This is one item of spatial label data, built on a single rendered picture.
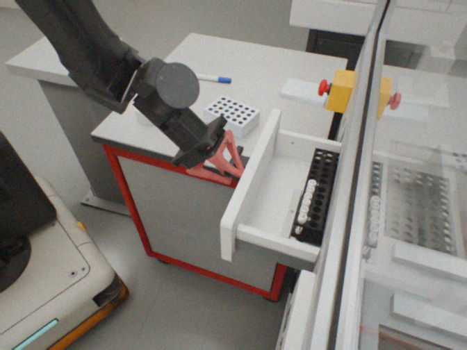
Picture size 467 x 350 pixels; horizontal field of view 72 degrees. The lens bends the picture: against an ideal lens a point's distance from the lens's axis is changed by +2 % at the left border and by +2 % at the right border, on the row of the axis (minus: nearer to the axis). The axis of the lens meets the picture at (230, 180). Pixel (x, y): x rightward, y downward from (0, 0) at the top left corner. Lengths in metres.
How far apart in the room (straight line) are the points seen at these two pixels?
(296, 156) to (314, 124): 0.24
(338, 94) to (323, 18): 0.52
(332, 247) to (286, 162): 0.32
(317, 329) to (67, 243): 1.10
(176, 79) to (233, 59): 0.75
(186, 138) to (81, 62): 0.17
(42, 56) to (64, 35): 0.94
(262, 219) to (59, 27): 0.40
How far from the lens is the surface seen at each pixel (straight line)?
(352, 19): 1.26
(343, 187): 0.43
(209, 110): 0.87
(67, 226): 1.37
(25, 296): 1.28
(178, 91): 0.41
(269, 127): 0.60
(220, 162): 0.49
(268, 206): 0.59
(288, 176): 0.64
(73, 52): 0.41
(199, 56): 1.18
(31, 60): 1.32
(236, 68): 1.11
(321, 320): 0.34
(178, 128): 0.48
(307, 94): 0.98
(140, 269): 1.50
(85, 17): 0.38
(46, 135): 2.30
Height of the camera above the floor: 1.31
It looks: 49 degrees down
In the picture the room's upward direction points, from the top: straight up
